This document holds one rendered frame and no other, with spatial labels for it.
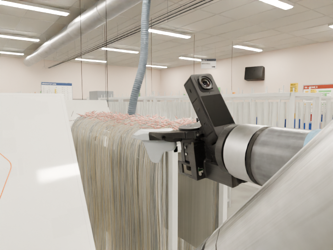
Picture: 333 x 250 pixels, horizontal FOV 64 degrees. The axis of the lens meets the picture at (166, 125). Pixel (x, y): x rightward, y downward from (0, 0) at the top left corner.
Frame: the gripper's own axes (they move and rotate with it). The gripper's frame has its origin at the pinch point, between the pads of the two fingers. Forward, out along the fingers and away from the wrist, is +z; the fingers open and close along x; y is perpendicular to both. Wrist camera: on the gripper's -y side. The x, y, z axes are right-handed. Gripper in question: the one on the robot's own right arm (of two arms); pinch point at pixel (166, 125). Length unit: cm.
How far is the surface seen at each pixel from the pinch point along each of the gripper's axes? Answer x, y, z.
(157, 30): 291, -128, 506
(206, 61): 507, -59, 606
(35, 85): 74, -62, 1143
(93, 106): 83, 14, 368
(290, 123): 211, 46, 122
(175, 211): 27, 47, 49
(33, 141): -21, 6, 56
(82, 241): -15, 36, 34
